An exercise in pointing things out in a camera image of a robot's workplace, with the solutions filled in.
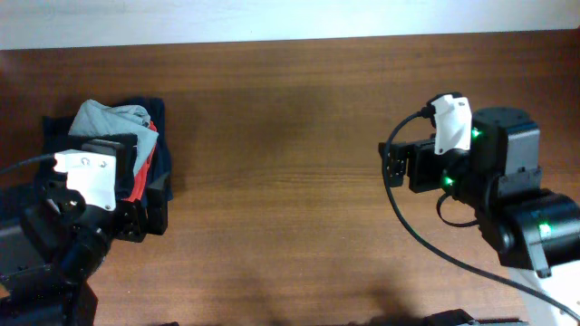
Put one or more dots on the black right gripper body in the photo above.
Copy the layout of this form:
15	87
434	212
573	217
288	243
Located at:
432	171

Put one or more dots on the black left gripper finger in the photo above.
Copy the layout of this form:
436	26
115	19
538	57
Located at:
157	194
104	147

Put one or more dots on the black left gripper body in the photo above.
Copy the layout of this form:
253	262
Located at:
127	222

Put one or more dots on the dark teal shirt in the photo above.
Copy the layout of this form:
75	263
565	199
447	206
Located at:
125	153

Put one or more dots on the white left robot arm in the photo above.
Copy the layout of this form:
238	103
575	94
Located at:
57	230

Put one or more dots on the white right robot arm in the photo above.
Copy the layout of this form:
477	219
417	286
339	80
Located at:
534	230

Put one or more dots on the light blue folded shirt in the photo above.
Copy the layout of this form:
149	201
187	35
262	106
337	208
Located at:
96	120

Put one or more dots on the red folded garment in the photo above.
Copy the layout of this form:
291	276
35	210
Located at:
140	180

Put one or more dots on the navy folded garment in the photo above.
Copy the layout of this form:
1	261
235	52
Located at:
158	136

